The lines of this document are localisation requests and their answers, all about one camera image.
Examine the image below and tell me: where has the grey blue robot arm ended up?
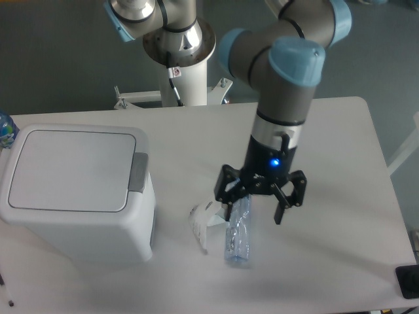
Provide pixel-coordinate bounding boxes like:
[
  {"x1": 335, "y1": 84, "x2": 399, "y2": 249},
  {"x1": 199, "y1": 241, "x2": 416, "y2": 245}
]
[{"x1": 103, "y1": 1, "x2": 352, "y2": 224}]

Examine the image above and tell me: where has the black white pen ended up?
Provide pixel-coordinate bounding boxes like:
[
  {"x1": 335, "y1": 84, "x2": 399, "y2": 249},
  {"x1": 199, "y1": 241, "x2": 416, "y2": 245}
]
[{"x1": 0, "y1": 275, "x2": 14, "y2": 307}]

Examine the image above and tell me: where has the black cable on pedestal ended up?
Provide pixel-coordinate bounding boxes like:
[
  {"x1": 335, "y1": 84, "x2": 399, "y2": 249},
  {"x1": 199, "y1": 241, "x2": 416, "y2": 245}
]
[{"x1": 164, "y1": 52, "x2": 185, "y2": 107}]

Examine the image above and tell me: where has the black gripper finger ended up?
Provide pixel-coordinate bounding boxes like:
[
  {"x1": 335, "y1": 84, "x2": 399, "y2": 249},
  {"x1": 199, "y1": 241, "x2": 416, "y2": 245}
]
[
  {"x1": 213, "y1": 164, "x2": 249, "y2": 221},
  {"x1": 270, "y1": 170, "x2": 307, "y2": 225}
]

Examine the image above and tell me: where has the clear plastic water bottle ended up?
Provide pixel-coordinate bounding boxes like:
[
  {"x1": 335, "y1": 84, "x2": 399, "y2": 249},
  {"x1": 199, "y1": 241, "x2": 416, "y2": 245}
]
[{"x1": 225, "y1": 195, "x2": 251, "y2": 263}]

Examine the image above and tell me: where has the grey trash can push button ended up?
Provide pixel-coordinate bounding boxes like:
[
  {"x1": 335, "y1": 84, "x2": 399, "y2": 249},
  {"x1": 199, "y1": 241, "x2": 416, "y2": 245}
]
[{"x1": 128, "y1": 152, "x2": 149, "y2": 193}]

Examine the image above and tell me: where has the black device at table edge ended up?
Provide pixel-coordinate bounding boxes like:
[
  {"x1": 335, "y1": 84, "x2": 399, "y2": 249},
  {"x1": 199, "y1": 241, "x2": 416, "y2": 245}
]
[{"x1": 395, "y1": 264, "x2": 418, "y2": 300}]

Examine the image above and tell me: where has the blue labelled bottle at edge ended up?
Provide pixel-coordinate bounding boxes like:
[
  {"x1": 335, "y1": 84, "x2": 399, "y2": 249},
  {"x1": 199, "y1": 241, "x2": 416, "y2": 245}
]
[{"x1": 1, "y1": 111, "x2": 20, "y2": 148}]

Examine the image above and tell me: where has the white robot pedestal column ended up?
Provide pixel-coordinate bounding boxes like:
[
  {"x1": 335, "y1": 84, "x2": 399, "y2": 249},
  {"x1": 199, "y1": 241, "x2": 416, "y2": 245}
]
[{"x1": 143, "y1": 18, "x2": 216, "y2": 107}]

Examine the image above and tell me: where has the white plastic trash can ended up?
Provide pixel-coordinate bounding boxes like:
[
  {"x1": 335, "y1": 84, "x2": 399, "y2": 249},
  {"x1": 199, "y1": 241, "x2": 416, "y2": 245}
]
[{"x1": 1, "y1": 124, "x2": 156, "y2": 263}]

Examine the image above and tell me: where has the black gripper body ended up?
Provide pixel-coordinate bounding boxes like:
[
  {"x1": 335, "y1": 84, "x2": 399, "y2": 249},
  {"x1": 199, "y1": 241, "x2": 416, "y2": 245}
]
[{"x1": 240, "y1": 134, "x2": 297, "y2": 195}]

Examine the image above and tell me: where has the white frame at right edge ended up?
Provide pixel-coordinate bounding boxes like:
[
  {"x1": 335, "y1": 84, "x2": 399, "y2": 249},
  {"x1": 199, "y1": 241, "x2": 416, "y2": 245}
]
[{"x1": 387, "y1": 112, "x2": 418, "y2": 176}]

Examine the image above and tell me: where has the white metal base frame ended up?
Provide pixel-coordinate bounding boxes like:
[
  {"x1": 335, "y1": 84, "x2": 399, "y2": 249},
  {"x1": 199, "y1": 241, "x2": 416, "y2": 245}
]
[{"x1": 113, "y1": 77, "x2": 233, "y2": 110}]

